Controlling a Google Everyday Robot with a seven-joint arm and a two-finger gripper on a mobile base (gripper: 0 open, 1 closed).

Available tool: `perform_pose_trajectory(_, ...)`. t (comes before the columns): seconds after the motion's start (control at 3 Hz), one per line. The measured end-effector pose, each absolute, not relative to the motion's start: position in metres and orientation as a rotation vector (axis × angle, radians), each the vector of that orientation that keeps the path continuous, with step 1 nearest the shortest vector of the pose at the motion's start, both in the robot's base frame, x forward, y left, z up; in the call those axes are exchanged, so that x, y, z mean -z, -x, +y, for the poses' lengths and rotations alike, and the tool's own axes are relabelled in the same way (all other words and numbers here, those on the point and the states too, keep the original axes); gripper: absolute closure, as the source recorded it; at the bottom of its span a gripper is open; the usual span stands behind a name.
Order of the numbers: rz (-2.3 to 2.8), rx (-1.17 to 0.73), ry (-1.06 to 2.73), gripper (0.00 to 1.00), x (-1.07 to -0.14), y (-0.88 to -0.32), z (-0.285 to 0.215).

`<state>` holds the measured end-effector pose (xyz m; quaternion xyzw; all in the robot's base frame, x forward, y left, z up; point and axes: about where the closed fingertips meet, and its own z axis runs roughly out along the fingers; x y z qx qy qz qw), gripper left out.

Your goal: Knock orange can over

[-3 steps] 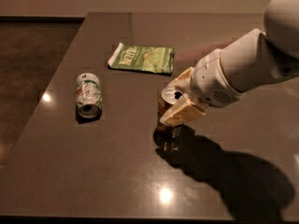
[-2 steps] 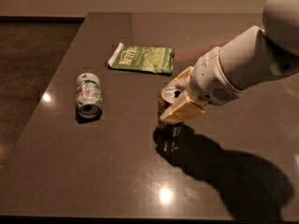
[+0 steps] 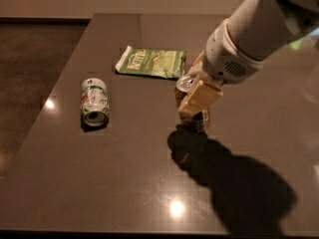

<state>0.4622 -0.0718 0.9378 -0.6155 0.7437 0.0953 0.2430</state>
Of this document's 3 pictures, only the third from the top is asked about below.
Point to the orange soda can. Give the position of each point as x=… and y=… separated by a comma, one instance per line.
x=199, y=122

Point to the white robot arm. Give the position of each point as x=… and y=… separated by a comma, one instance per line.
x=240, y=45

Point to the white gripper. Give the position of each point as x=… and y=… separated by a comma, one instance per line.
x=223, y=56

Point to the green chip bag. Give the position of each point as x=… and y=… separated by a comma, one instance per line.
x=166, y=64

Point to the green white soda can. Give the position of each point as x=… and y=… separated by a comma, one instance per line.
x=95, y=106

